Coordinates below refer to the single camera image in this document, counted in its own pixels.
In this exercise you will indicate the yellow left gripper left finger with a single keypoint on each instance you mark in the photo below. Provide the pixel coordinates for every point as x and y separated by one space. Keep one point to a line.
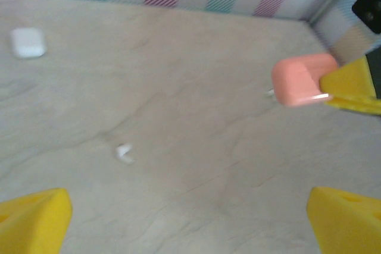
32 224

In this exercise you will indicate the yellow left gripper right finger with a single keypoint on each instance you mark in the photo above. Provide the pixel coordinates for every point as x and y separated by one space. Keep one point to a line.
348 224

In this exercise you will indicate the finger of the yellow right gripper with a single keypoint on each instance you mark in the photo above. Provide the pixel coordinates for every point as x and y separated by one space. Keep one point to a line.
357 104
351 80

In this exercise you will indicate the pink earbud charging case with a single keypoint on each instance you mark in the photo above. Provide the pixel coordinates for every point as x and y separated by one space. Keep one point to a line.
297 78

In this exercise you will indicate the white earbud charging case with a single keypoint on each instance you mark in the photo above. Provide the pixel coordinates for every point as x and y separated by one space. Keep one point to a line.
27 43

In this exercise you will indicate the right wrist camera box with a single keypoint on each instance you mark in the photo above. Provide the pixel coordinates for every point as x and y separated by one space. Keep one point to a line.
369 10

